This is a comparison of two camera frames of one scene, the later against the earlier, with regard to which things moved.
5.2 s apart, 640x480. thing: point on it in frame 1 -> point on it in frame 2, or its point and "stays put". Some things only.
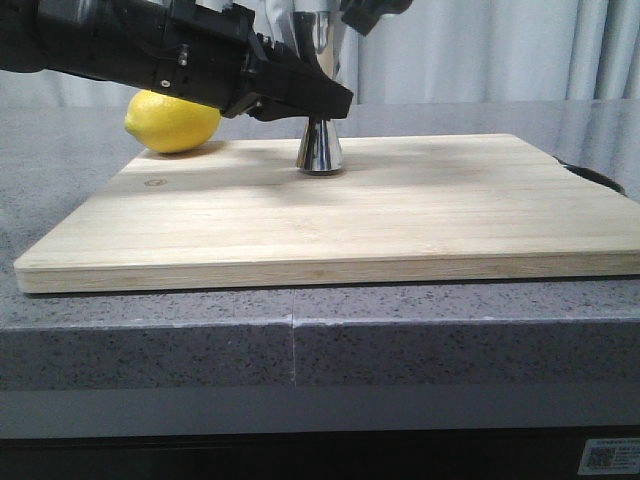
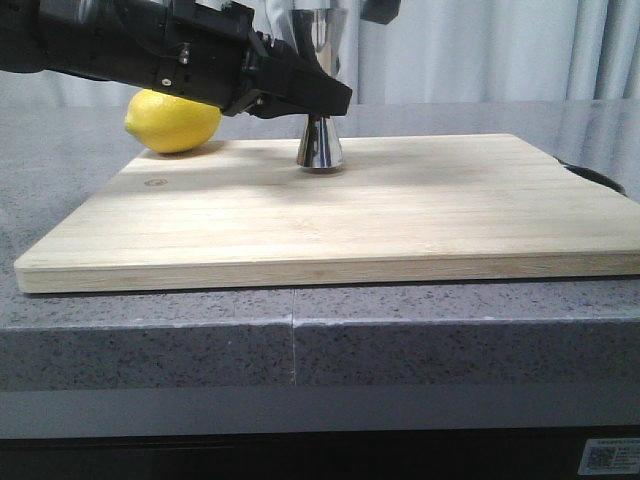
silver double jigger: x=320 y=152 stays put
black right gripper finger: x=362 y=15 -> x=380 y=11
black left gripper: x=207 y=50 stays put
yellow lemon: x=167 y=124 stays put
